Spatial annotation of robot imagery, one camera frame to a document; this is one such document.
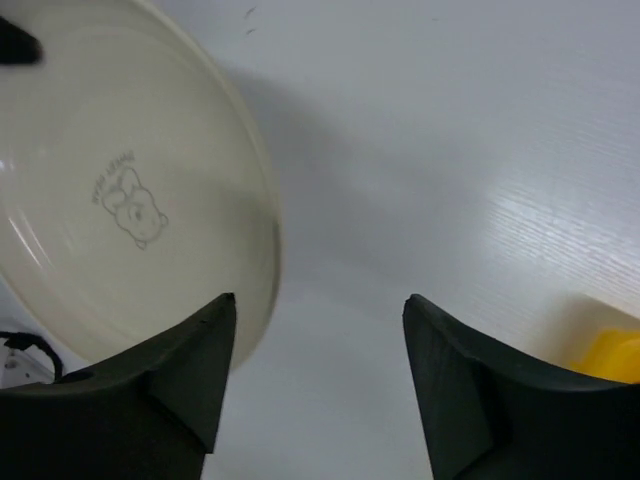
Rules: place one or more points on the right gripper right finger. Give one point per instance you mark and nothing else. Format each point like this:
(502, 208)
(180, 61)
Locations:
(490, 411)

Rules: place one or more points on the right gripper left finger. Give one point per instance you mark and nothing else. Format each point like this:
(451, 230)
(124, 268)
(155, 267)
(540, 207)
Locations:
(150, 412)

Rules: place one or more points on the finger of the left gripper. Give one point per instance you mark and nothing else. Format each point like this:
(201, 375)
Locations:
(17, 46)

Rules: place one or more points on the cream plastic plate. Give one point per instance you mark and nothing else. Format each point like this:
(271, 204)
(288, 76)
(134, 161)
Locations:
(135, 186)

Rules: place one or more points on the yellow plastic bin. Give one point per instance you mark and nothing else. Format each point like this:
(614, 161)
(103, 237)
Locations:
(604, 343)

